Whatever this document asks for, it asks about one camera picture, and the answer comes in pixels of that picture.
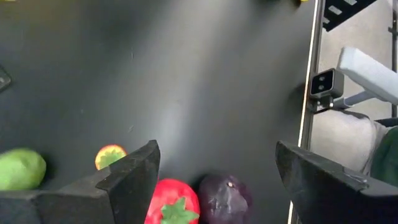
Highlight dark green cloth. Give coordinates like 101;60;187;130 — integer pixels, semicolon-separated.
369;126;398;188

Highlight green lime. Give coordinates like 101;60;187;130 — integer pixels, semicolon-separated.
0;148;47;191

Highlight red fruit with green leaves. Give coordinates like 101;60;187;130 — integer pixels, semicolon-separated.
144;178;201;224

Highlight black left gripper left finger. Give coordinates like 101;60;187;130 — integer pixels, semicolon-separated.
0;139;161;224

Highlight light grey seat cushion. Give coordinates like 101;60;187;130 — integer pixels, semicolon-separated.
310;109;389;175

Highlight black vertical pole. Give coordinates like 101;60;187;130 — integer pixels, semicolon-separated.
388;0;398;118

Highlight small orange-red tomato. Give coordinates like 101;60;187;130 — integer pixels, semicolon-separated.
95;144;127;171

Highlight black slotted panel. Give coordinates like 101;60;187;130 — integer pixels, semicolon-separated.
322;0;379;32

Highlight grey table-level camera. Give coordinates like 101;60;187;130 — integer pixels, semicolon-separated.
308;68;345;113

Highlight dark purple eggplant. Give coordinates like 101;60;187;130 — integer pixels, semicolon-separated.
198;174;253;224

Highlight aluminium table edge rail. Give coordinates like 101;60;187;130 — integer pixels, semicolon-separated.
287;0;326;224

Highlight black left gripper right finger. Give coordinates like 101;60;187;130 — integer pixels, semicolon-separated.
275;140;398;224

